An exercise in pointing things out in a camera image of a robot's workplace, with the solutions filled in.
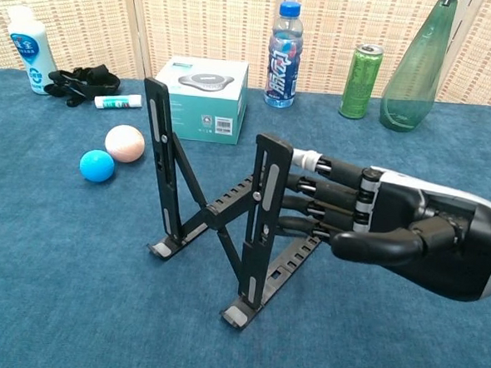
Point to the white bottle with blue label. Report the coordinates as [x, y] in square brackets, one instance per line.
[30, 54]

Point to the blue table cloth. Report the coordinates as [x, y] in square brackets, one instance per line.
[56, 285]

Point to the black folding laptop stand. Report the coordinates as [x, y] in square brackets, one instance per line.
[214, 219]

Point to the bamboo folding screen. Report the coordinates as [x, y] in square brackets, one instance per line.
[218, 24]

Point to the tall green glass bottle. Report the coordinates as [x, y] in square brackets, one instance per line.
[419, 69]

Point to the white glue stick green label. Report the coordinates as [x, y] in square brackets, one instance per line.
[117, 101]

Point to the teal product box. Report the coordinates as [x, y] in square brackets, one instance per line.
[208, 115]

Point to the blue sports drink bottle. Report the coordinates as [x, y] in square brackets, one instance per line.
[285, 49]

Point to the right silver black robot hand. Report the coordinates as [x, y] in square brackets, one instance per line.
[394, 210]

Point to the blue ball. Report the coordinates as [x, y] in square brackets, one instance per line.
[97, 165]

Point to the pink ball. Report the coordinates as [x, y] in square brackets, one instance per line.
[125, 143]

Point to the green drink can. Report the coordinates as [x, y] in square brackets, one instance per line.
[360, 82]

